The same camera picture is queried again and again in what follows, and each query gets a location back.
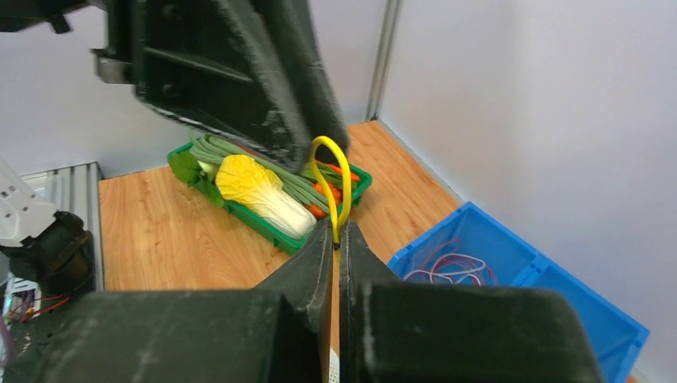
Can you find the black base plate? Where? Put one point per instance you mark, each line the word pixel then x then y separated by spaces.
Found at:
pixel 32 320

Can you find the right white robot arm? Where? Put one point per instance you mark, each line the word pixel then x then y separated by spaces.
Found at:
pixel 46 245

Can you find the blue divided plastic bin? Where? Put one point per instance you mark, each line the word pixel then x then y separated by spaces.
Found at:
pixel 470 243

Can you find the green vegetable tray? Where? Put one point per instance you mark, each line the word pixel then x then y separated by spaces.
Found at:
pixel 280 240

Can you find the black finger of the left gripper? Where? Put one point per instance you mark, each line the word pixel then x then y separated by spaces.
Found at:
pixel 246 71

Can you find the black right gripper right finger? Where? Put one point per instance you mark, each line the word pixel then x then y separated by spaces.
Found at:
pixel 397 331

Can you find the aluminium rail with cable duct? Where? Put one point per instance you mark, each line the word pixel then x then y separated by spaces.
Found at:
pixel 76 189

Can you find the toy napa cabbage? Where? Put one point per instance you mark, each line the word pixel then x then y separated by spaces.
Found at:
pixel 241 179

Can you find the white perforated cable spool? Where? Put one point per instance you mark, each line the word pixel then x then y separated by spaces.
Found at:
pixel 334 367

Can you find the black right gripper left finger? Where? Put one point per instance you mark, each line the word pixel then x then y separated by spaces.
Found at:
pixel 276 331

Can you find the orange toy carrot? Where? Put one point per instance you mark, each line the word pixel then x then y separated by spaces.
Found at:
pixel 333 176

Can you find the green toy leafy vegetable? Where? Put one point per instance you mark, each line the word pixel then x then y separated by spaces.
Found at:
pixel 196 174

